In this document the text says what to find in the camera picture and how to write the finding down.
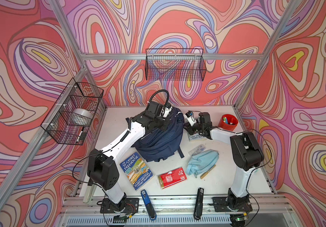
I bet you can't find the navy blue backpack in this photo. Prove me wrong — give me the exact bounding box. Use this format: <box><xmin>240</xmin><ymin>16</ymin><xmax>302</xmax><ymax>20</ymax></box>
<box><xmin>132</xmin><ymin>107</ymin><xmax>184</xmax><ymax>162</ymax></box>

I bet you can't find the wooden pencil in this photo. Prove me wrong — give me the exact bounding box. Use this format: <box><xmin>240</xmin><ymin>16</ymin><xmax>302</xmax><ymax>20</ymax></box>
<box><xmin>200</xmin><ymin>165</ymin><xmax>216</xmax><ymax>179</ymax></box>

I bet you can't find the black stapler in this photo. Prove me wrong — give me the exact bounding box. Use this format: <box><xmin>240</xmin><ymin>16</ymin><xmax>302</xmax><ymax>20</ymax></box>
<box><xmin>193</xmin><ymin>188</ymin><xmax>204</xmax><ymax>220</ymax></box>

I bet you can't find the black wire basket on left wall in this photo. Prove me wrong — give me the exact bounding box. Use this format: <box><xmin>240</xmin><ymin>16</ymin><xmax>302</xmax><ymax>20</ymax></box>
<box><xmin>41</xmin><ymin>78</ymin><xmax>104</xmax><ymax>145</ymax></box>

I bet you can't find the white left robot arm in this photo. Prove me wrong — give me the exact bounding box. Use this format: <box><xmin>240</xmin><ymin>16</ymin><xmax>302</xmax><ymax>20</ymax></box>
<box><xmin>87</xmin><ymin>101</ymin><xmax>172</xmax><ymax>204</ymax></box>

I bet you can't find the clear plastic pen box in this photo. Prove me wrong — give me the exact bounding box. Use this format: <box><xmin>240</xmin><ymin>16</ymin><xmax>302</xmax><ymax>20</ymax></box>
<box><xmin>189</xmin><ymin>144</ymin><xmax>206</xmax><ymax>156</ymax></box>

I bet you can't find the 143-storey treehouse book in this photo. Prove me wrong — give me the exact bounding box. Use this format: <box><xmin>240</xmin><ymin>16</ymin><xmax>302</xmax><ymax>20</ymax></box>
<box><xmin>188</xmin><ymin>133</ymin><xmax>206</xmax><ymax>141</ymax></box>

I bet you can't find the silver tape roll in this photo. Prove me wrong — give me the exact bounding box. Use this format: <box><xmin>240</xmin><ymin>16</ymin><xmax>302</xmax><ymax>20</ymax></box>
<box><xmin>70</xmin><ymin>108</ymin><xmax>93</xmax><ymax>126</ymax></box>

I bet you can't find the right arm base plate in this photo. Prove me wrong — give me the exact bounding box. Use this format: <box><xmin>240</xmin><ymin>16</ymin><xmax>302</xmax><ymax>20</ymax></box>
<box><xmin>212</xmin><ymin>196</ymin><xmax>253</xmax><ymax>213</ymax></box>

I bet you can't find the light blue pencil case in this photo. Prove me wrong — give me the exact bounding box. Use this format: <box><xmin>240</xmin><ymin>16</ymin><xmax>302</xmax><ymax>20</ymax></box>
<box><xmin>186</xmin><ymin>149</ymin><xmax>219</xmax><ymax>176</ymax></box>

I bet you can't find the red pen cup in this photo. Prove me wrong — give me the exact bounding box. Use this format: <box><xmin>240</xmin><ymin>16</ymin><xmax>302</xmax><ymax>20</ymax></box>
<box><xmin>218</xmin><ymin>114</ymin><xmax>239</xmax><ymax>131</ymax></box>

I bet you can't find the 91-storey treehouse book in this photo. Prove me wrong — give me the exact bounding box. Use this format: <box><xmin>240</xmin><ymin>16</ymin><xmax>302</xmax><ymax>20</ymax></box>
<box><xmin>120</xmin><ymin>152</ymin><xmax>154</xmax><ymax>191</ymax></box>

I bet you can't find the black marker in left basket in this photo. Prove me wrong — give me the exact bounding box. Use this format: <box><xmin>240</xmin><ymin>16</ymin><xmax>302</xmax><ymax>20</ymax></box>
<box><xmin>76</xmin><ymin>126</ymin><xmax>85</xmax><ymax>143</ymax></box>

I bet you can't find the black wire basket on wall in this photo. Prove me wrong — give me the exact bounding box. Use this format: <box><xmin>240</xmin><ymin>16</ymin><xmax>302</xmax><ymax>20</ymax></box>
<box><xmin>41</xmin><ymin>78</ymin><xmax>104</xmax><ymax>145</ymax></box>
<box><xmin>145</xmin><ymin>47</ymin><xmax>206</xmax><ymax>81</ymax></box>

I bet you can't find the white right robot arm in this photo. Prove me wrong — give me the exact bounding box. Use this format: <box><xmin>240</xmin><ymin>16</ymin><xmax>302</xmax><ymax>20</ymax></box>
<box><xmin>183</xmin><ymin>111</ymin><xmax>264</xmax><ymax>211</ymax></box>

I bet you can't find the blue stapler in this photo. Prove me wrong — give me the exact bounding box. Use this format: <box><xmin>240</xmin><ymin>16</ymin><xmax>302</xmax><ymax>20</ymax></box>
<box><xmin>141</xmin><ymin>189</ymin><xmax>156</xmax><ymax>221</ymax></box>

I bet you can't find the black wire basket on rear wall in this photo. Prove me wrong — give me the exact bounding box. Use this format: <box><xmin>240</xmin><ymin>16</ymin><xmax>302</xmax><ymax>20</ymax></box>
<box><xmin>145</xmin><ymin>47</ymin><xmax>206</xmax><ymax>81</ymax></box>

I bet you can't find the red packet with white label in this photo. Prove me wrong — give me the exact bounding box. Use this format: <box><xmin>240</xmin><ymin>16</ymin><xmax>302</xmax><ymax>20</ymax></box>
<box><xmin>158</xmin><ymin>167</ymin><xmax>187</xmax><ymax>189</ymax></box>

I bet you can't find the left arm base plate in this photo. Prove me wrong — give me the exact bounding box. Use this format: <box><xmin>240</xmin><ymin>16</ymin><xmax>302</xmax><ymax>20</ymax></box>
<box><xmin>96</xmin><ymin>197</ymin><xmax>139</xmax><ymax>214</ymax></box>

